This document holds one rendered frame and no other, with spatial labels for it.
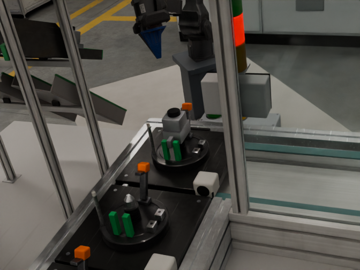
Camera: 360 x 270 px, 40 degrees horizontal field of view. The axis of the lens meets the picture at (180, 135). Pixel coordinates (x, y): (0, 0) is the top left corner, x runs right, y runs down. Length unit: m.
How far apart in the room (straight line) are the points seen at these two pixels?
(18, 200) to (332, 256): 0.81
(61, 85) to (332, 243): 0.66
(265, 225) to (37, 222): 0.58
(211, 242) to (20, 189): 0.66
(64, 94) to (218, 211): 0.44
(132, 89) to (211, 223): 0.92
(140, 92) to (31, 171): 0.52
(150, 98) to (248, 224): 0.82
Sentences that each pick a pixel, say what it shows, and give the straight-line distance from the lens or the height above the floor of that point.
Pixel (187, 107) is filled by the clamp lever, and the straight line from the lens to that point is 1.19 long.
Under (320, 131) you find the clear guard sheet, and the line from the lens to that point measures 0.88.
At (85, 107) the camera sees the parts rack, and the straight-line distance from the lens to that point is 1.18.
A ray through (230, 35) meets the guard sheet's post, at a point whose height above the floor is 1.34.
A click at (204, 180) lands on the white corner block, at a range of 1.07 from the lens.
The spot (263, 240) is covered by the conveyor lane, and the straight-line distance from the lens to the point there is 1.05.
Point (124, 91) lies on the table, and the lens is 1.83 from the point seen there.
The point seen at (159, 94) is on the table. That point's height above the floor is 0.86.
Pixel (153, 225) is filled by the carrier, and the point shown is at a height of 1.00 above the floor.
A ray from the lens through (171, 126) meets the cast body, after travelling 1.12.
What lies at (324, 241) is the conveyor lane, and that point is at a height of 0.92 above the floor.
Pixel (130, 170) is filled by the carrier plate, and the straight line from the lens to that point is 1.18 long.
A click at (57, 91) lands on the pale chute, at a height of 1.18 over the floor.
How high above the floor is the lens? 1.63
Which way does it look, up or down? 31 degrees down
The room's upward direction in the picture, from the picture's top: 9 degrees counter-clockwise
